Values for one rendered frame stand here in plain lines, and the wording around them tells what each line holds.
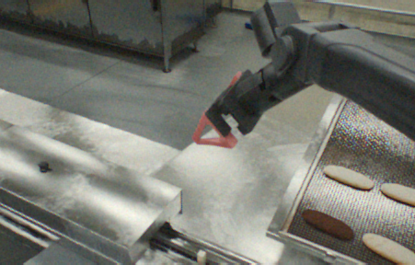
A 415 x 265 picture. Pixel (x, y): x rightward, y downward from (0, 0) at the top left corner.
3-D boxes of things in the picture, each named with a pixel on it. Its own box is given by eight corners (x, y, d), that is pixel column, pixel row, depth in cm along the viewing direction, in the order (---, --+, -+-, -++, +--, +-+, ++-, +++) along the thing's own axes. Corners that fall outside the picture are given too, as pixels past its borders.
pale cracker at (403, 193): (378, 193, 83) (379, 190, 82) (383, 180, 85) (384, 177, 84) (433, 212, 79) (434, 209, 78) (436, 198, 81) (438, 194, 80)
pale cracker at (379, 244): (359, 244, 75) (360, 241, 74) (366, 229, 77) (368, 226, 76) (416, 274, 70) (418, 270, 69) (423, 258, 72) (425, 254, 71)
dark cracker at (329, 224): (298, 219, 80) (298, 216, 79) (305, 206, 82) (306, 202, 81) (349, 243, 75) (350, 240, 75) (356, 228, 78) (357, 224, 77)
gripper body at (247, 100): (213, 105, 59) (249, 81, 54) (239, 73, 66) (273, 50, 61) (241, 138, 60) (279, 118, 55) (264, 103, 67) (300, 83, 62)
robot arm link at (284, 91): (305, 79, 51) (328, 82, 55) (287, 32, 53) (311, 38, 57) (264, 102, 56) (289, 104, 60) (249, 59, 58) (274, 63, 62)
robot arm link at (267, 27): (291, 56, 46) (355, 46, 48) (260, -28, 49) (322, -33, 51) (256, 98, 57) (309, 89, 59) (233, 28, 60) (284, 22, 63)
